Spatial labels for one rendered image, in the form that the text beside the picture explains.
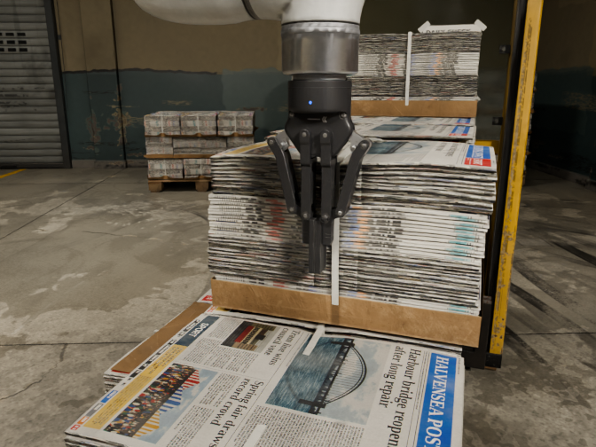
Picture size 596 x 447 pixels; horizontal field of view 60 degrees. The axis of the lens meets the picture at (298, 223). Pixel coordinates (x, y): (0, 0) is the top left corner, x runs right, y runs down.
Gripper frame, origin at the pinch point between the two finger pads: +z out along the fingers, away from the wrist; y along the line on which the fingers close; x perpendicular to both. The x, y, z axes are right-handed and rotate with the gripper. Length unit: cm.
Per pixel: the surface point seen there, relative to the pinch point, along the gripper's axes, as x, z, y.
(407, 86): -89, -19, 0
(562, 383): -145, 95, -61
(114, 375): -14, 36, 46
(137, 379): 16.6, 12.9, 16.5
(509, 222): -143, 30, -34
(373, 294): -2.4, 7.0, -7.0
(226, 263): -2.5, 5.1, 14.2
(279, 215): -2.8, -2.6, 6.2
